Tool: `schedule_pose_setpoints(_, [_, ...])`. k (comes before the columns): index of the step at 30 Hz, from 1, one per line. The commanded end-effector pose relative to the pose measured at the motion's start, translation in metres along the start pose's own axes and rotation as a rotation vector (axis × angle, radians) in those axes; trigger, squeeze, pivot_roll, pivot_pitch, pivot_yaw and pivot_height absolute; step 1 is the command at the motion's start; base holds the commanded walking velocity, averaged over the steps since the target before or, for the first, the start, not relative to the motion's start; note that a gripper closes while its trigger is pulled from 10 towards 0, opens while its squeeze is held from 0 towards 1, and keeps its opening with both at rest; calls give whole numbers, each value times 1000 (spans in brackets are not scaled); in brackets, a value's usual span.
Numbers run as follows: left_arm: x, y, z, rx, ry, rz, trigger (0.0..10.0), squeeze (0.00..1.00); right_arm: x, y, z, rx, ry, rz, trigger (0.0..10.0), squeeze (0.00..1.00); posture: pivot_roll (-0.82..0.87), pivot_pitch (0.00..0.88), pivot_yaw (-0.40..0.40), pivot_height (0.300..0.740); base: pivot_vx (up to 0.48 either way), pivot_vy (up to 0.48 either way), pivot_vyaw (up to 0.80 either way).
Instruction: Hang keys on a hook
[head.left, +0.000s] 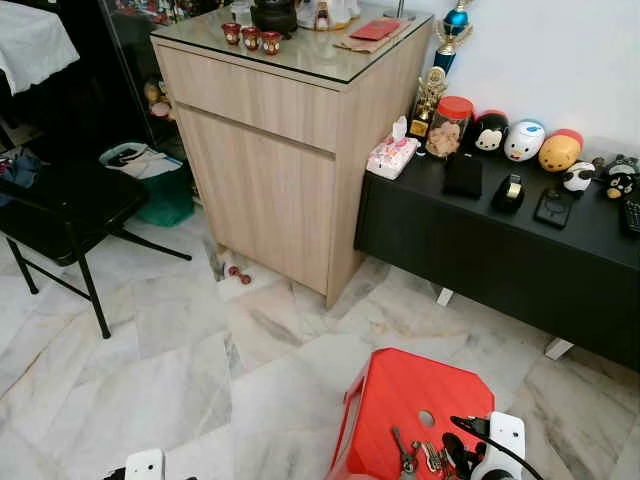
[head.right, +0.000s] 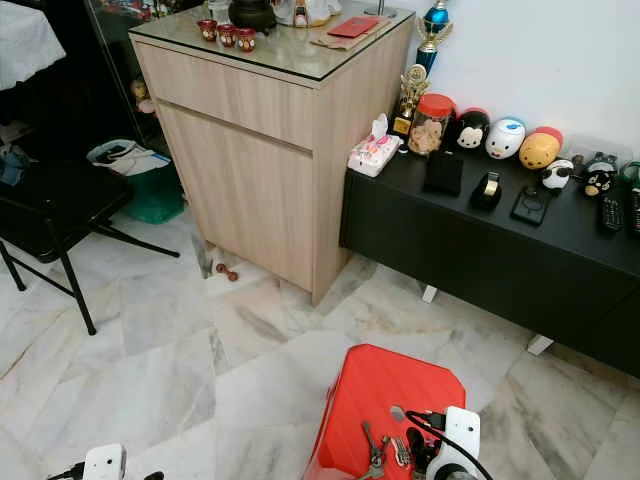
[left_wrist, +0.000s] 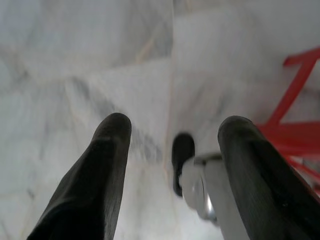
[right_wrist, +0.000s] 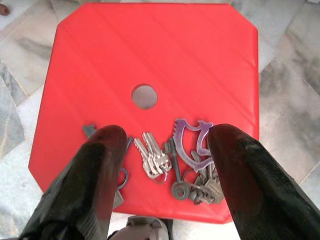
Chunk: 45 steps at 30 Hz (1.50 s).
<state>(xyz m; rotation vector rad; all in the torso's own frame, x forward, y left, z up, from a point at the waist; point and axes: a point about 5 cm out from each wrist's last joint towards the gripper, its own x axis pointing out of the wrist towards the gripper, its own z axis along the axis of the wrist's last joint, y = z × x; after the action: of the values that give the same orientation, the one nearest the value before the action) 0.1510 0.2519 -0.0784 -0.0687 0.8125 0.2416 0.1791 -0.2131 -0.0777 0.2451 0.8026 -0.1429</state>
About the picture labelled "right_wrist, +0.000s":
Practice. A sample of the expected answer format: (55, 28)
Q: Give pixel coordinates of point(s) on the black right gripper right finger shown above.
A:
(255, 190)

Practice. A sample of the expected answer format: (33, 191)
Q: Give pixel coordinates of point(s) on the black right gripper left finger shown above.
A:
(82, 180)

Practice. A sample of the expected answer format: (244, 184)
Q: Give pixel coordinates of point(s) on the key bunch with purple shield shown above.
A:
(208, 191)

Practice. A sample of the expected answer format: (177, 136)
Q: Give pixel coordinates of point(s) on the silver key bunch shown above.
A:
(152, 162)

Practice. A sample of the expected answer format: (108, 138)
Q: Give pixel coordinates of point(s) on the red plastic stool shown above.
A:
(150, 50)

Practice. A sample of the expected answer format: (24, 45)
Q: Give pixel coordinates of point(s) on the brown round object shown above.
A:
(3, 10)

